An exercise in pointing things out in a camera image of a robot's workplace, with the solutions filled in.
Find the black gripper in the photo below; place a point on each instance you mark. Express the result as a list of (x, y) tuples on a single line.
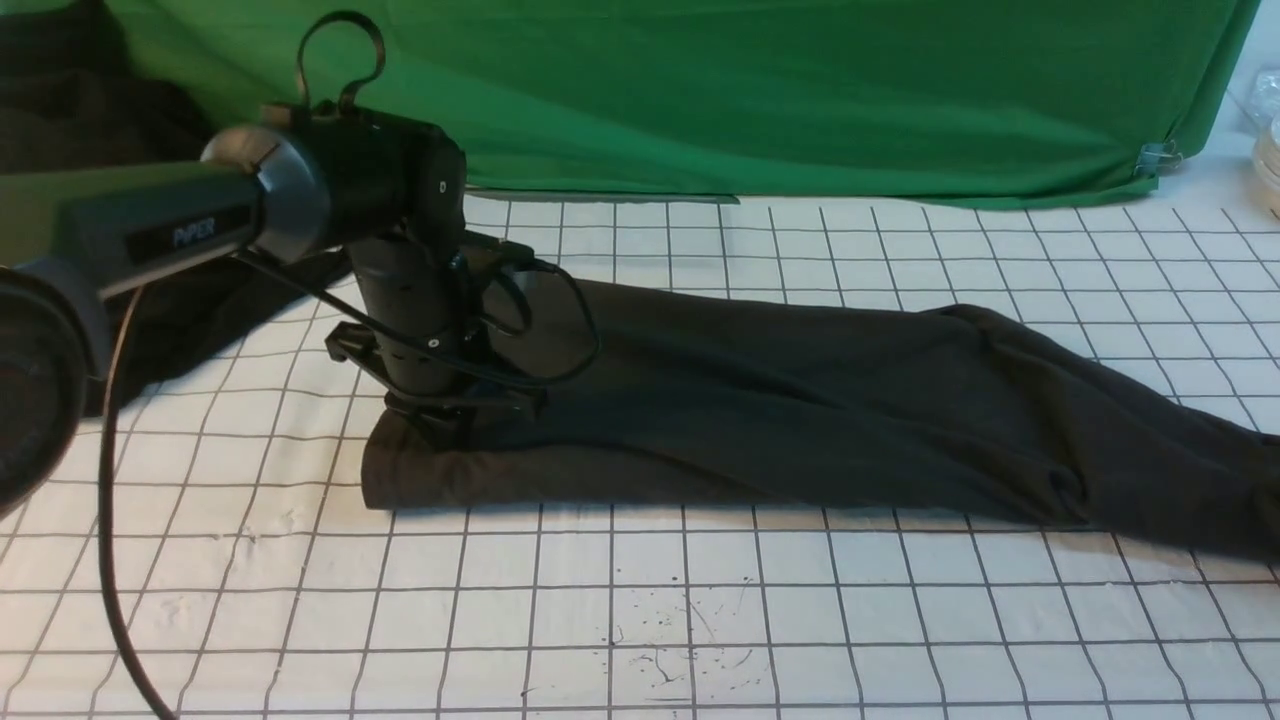
[(425, 341)]

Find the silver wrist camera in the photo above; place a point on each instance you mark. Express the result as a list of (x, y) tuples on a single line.
[(491, 261)]

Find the black cloth pile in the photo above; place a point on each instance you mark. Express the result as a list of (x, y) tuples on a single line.
[(102, 192)]

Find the dark gray long-sleeved shirt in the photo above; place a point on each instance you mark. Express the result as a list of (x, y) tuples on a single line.
[(714, 402)]

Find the metal binder clip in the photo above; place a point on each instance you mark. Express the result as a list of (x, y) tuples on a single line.
[(1157, 159)]

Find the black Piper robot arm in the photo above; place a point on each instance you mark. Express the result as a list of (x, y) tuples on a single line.
[(385, 190)]

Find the green backdrop cloth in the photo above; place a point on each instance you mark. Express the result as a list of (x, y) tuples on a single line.
[(981, 104)]

